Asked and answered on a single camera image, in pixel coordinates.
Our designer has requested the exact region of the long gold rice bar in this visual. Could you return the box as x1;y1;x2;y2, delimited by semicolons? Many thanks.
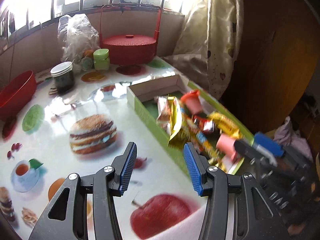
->
168;96;189;149

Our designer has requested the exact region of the green lidded small jar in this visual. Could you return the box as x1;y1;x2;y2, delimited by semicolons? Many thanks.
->
93;49;110;70

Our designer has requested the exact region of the red basket with handle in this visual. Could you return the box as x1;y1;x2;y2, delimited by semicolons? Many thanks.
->
99;3;162;66

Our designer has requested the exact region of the pink white snack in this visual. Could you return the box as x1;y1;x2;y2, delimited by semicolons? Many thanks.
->
155;96;171;134

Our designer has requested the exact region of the green white cardboard box tray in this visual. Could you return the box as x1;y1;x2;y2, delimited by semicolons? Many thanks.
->
127;75;254;174

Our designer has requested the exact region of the gold blue label snack bar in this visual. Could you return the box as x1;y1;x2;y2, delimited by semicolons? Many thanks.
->
189;128;227;172

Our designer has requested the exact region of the red lid pink jelly cup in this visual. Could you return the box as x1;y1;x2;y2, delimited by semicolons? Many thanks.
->
181;89;203;115

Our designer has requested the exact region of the patterned beige curtain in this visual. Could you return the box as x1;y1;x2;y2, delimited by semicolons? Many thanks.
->
164;0;244;99

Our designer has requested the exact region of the red oval bowl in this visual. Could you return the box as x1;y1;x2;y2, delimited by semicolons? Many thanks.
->
0;70;37;121

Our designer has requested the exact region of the dark jar white lid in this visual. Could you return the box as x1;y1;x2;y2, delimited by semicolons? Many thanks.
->
50;61;75;94

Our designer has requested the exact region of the gold peanut crisp snack bar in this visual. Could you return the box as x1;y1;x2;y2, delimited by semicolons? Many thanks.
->
208;111;244;139

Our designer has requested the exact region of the red black packet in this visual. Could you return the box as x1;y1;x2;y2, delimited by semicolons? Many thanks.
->
193;115;215;134

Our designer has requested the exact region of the clear plastic bag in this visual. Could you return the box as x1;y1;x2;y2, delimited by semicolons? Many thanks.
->
57;14;99;63

